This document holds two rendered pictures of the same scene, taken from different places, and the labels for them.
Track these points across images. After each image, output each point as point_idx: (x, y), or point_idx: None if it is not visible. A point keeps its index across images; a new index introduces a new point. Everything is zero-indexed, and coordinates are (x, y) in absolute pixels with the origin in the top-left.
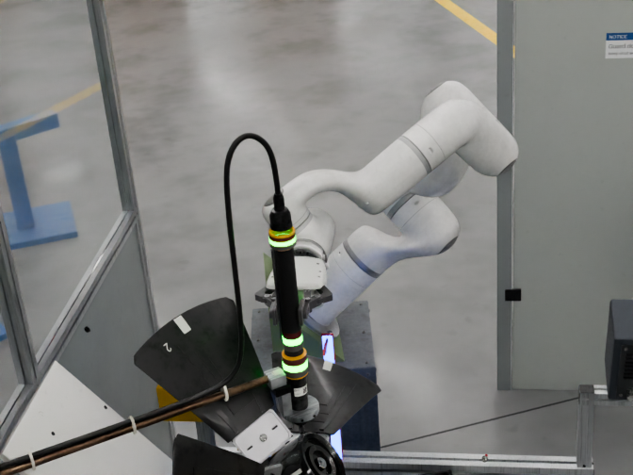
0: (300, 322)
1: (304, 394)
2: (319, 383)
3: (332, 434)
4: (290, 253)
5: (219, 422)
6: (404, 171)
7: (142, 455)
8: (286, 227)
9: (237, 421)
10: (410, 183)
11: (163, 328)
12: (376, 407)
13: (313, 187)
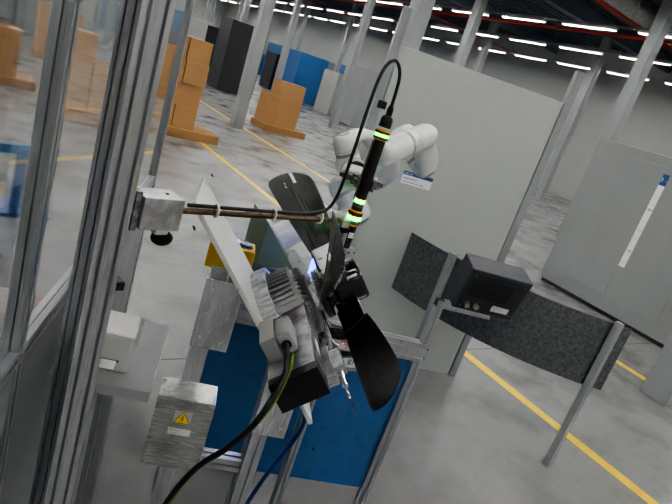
0: (372, 190)
1: (352, 238)
2: None
3: None
4: (384, 144)
5: (307, 238)
6: (406, 146)
7: (241, 253)
8: (390, 127)
9: (316, 241)
10: (405, 154)
11: (283, 174)
12: None
13: (366, 134)
